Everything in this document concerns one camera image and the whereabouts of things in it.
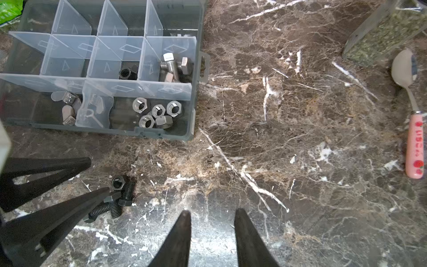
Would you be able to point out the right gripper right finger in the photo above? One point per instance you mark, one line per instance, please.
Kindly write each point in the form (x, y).
(251, 250)

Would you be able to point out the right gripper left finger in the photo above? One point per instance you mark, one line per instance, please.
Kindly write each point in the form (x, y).
(175, 250)

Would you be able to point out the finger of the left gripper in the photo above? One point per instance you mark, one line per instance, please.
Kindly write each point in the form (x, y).
(15, 195)
(29, 240)

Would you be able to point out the black hex bolts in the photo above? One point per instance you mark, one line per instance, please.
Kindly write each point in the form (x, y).
(121, 196)

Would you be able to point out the silver wing nuts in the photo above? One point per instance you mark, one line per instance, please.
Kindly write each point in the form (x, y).
(91, 110)

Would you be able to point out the silver hex nuts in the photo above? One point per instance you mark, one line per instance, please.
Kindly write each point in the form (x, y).
(159, 116)

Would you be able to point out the silver hex bolt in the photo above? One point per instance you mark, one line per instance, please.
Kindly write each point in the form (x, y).
(185, 65)
(169, 63)

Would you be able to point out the grey compartment organizer box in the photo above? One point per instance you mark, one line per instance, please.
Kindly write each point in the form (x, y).
(81, 46)

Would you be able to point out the green snack packet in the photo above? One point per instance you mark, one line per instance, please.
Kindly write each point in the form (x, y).
(10, 9)

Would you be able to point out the small spice jar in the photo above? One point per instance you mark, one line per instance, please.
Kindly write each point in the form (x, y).
(388, 27)

